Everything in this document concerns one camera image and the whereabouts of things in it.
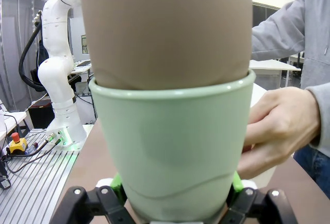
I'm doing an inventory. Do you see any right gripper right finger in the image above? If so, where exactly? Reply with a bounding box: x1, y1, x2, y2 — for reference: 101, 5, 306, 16
218, 170, 298, 224

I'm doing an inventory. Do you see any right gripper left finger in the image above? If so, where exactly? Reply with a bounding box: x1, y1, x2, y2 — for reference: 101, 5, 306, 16
48, 171, 142, 224

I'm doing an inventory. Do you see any green plastic cup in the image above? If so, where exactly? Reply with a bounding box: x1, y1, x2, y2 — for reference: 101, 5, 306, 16
88, 68, 257, 222

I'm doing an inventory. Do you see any brown plastic cup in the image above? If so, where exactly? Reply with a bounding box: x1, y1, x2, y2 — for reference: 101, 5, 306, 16
78, 0, 254, 91

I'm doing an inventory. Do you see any person's left forearm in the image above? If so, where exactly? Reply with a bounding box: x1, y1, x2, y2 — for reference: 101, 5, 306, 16
305, 85, 330, 158

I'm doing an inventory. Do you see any person's right forearm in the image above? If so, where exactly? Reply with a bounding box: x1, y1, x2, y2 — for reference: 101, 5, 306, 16
251, 0, 311, 62

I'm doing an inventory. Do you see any person's left hand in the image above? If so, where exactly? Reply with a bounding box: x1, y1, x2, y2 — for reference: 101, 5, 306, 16
236, 87, 322, 180

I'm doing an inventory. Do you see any yellow emergency stop button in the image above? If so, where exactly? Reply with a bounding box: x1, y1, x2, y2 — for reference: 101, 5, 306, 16
6, 132, 29, 156

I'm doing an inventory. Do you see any white side table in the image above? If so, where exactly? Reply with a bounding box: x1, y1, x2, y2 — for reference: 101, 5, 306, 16
248, 59, 302, 91

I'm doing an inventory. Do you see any person in grey hoodie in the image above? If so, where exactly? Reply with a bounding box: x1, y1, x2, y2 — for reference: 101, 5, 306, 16
292, 0, 330, 199

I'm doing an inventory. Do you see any ridged aluminium base plate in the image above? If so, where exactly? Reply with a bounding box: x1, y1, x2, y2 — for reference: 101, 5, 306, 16
0, 128, 86, 224

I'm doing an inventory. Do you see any thin black cable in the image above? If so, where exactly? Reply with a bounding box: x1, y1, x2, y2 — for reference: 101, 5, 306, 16
0, 113, 56, 175

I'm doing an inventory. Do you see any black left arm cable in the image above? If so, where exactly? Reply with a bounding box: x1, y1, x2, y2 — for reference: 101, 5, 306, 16
19, 14, 49, 91

